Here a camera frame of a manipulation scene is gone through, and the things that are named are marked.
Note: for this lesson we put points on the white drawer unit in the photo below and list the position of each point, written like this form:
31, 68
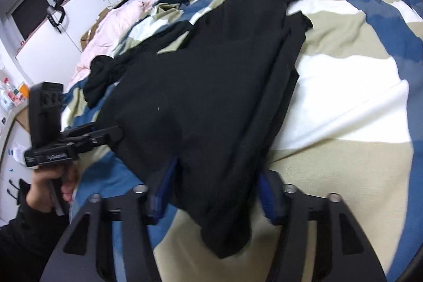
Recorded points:
6, 166

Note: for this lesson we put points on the blue beige checked blanket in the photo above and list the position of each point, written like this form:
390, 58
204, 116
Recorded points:
347, 80

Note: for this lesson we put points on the black sheer tights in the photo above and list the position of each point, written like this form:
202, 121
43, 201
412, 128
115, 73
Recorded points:
102, 70

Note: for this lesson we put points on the pink quilt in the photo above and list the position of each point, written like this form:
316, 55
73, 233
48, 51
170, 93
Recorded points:
109, 34

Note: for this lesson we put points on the white cabinet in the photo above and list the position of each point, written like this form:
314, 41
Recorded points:
43, 50

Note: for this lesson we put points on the group of small bottles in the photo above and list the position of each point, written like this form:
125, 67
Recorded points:
10, 97

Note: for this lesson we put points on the brown cardboard box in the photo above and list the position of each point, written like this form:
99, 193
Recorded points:
86, 37

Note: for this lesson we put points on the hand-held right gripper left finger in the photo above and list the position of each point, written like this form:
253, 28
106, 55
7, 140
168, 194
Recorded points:
163, 192

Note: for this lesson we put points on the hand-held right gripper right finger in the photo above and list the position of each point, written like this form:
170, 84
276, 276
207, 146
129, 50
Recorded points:
266, 199

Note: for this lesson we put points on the black thick garment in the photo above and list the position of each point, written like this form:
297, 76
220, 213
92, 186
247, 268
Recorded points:
205, 87

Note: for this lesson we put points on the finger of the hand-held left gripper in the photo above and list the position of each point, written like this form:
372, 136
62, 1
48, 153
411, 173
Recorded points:
109, 136
77, 130

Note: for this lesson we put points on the orange box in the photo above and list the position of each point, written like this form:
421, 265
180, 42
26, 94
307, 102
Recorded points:
23, 91

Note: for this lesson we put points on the person's left forearm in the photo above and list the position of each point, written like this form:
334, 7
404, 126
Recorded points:
26, 242

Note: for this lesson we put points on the person's left hand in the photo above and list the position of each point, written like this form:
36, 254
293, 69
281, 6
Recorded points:
36, 192

